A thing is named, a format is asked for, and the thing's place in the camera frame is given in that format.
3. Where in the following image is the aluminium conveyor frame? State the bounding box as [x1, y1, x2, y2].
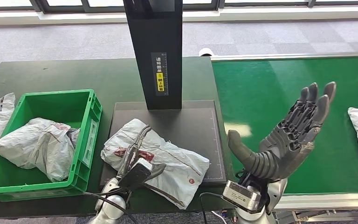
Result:
[210, 51, 358, 224]

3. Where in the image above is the green plastic crate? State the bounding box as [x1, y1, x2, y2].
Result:
[0, 89, 103, 202]

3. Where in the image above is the green conveyor belt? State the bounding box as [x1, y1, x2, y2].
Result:
[211, 56, 358, 195]

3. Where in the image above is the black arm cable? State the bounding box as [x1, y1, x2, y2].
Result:
[200, 192, 229, 224]
[83, 191, 139, 224]

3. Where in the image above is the black yellow ruler label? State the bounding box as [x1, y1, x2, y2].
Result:
[150, 52, 168, 97]

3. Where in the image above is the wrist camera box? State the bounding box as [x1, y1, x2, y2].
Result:
[118, 158, 154, 190]
[222, 181, 262, 214]

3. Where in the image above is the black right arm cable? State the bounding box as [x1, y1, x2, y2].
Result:
[200, 192, 229, 224]

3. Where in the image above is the black scanner column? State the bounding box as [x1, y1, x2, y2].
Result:
[123, 0, 183, 110]

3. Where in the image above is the plain grey parcel bag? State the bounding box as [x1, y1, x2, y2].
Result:
[0, 117, 81, 183]

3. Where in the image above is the black scanner base plate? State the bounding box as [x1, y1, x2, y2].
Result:
[100, 99, 227, 186]

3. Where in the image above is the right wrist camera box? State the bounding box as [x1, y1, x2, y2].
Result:
[222, 181, 262, 214]

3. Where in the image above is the grey parcel bag red print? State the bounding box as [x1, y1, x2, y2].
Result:
[101, 118, 211, 210]

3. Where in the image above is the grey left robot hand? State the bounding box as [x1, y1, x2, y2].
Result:
[117, 124, 167, 183]

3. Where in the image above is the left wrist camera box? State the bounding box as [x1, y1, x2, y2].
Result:
[118, 158, 154, 190]

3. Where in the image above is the thin white cable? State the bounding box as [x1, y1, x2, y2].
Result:
[211, 211, 227, 223]

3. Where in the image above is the dark window frame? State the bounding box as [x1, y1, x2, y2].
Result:
[0, 0, 358, 14]

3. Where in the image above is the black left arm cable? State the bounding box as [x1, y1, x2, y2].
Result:
[83, 191, 139, 224]

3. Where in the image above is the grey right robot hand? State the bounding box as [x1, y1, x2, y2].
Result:
[227, 81, 337, 182]

